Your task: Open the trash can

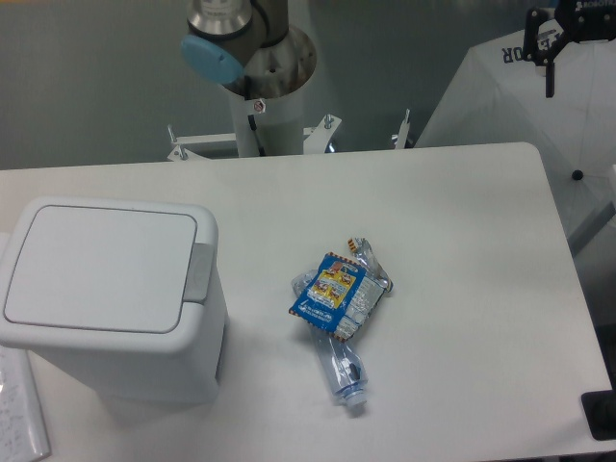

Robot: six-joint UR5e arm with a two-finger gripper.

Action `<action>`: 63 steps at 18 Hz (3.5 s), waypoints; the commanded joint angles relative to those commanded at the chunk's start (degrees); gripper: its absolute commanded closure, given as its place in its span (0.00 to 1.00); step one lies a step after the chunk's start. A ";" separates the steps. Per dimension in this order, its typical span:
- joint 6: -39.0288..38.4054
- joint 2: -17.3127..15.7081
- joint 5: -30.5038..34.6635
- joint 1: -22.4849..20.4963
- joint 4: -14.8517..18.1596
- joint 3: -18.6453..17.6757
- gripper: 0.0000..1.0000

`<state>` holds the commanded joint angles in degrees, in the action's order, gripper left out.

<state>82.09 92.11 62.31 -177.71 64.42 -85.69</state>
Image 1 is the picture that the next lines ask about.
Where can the white trash can lid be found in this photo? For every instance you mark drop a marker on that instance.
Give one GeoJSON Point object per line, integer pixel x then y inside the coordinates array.
{"type": "Point", "coordinates": [103, 269]}

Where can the white plastic trash can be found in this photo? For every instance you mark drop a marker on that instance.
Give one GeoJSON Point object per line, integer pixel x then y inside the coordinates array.
{"type": "Point", "coordinates": [179, 366]}

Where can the crushed clear plastic bottle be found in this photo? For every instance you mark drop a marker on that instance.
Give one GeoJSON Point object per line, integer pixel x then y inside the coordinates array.
{"type": "Point", "coordinates": [342, 368]}

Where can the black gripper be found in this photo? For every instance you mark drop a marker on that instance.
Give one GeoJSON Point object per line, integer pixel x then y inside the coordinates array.
{"type": "Point", "coordinates": [581, 21]}

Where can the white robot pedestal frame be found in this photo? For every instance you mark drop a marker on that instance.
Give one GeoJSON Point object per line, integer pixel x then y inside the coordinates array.
{"type": "Point", "coordinates": [263, 127]}

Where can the white umbrella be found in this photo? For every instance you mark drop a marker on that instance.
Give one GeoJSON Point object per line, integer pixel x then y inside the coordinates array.
{"type": "Point", "coordinates": [496, 96]}

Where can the blue snack wrapper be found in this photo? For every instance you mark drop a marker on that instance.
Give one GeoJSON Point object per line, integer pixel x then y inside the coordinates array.
{"type": "Point", "coordinates": [344, 292]}

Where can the white paper sheet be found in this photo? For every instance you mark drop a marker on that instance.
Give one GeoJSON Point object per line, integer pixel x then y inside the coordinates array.
{"type": "Point", "coordinates": [23, 432]}

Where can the black clamp at table edge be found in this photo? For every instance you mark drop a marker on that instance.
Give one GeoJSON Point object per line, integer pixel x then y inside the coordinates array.
{"type": "Point", "coordinates": [599, 409]}

